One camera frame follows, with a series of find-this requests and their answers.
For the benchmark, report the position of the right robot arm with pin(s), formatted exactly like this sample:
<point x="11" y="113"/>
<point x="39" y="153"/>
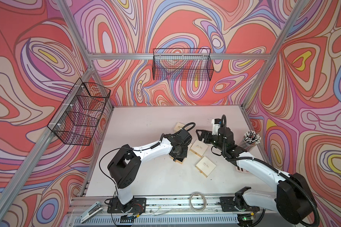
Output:
<point x="291" y="196"/>

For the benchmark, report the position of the small cream jewelry box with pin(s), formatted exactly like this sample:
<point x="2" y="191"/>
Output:
<point x="178" y="127"/>

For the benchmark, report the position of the black wire basket back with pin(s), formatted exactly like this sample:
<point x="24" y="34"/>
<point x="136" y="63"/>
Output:
<point x="182" y="64"/>

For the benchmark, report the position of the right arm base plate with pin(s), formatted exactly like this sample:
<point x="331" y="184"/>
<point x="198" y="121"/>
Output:
<point x="227" y="204"/>

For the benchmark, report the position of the cream jewelry box middle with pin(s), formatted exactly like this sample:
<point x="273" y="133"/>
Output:
<point x="199" y="148"/>

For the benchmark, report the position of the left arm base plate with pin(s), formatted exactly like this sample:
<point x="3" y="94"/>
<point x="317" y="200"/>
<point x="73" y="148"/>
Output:
<point x="136" y="205"/>

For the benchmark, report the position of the cream jewelry box front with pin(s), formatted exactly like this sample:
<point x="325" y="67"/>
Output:
<point x="205" y="166"/>

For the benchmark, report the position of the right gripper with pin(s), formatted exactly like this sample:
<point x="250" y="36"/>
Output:
<point x="203" y="133"/>

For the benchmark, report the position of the black wire basket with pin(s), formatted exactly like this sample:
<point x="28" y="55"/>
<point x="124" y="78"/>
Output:
<point x="182" y="64"/>
<point x="79" y="114"/>

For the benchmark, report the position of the cup of pencils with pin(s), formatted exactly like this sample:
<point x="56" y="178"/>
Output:
<point x="250" y="140"/>

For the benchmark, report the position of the black wire basket left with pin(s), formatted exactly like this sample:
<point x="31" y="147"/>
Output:
<point x="79" y="114"/>

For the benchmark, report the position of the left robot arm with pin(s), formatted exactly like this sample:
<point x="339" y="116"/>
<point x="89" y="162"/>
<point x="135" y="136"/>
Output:
<point x="124" y="166"/>

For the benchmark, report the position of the cream drawer jewelry box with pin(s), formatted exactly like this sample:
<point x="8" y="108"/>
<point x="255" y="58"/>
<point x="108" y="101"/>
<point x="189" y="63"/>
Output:
<point x="178" y="158"/>

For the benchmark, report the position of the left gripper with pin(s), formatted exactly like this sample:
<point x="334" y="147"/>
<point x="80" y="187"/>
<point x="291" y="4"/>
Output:
<point x="185" y="153"/>

